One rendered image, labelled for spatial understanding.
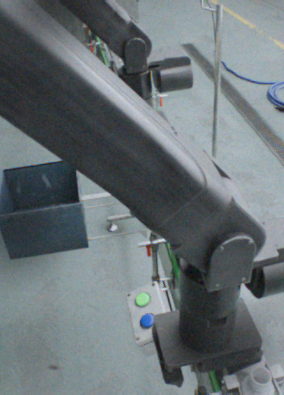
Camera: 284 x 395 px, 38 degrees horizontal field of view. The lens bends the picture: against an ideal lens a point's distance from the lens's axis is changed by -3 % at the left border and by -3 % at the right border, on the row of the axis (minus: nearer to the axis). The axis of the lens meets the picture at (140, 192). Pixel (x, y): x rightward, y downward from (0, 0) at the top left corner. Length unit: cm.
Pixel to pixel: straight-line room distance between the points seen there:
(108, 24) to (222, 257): 46
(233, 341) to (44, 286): 215
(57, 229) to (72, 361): 85
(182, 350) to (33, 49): 33
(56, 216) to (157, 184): 129
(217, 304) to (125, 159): 18
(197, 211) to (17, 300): 229
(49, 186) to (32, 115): 161
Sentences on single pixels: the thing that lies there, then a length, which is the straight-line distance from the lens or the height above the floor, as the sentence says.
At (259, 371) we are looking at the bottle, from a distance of 83.
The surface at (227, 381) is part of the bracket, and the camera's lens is 85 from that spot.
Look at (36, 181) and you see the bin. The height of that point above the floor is 87.
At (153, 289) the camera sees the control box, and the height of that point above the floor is 112.
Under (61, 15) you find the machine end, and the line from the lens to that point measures 564.
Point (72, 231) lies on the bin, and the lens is 159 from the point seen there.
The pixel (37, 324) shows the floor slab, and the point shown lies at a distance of 239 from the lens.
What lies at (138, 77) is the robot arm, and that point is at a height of 160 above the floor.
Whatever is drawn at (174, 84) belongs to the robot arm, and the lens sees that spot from 74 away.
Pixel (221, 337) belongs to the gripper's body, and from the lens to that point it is 42.
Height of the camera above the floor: 187
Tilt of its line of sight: 37 degrees down
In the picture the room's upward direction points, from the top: 4 degrees counter-clockwise
